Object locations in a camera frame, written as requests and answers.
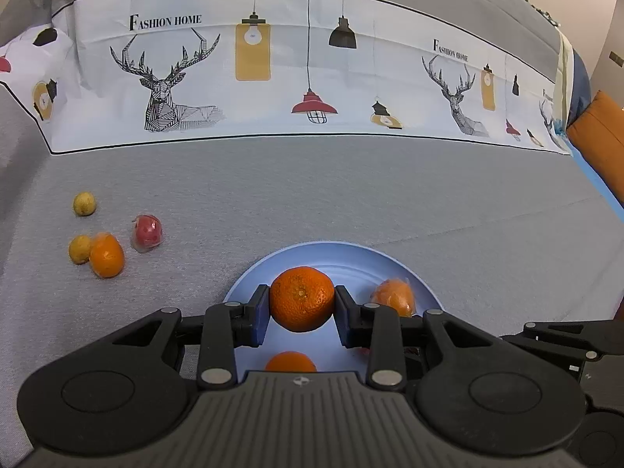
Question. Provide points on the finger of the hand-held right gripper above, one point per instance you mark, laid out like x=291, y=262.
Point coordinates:
x=551, y=347
x=575, y=330

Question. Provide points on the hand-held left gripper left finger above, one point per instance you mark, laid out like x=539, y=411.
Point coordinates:
x=261, y=317

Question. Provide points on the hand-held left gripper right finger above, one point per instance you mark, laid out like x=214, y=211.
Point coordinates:
x=345, y=319

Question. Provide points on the bare orange mandarin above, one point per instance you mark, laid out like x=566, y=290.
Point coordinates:
x=290, y=363
x=302, y=298

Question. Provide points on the plastic-wrapped orange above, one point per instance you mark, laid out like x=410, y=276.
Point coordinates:
x=395, y=297
x=106, y=255

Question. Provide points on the blue round plate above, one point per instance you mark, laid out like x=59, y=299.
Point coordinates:
x=341, y=263

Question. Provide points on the small yellow-green fruit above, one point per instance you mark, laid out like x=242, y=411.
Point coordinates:
x=84, y=204
x=80, y=248

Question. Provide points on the orange pillow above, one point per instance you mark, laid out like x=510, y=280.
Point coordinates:
x=602, y=141

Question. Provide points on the dark blue cushion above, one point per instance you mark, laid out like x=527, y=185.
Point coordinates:
x=580, y=83

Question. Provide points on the wall switch plate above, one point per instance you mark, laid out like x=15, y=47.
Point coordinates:
x=616, y=58

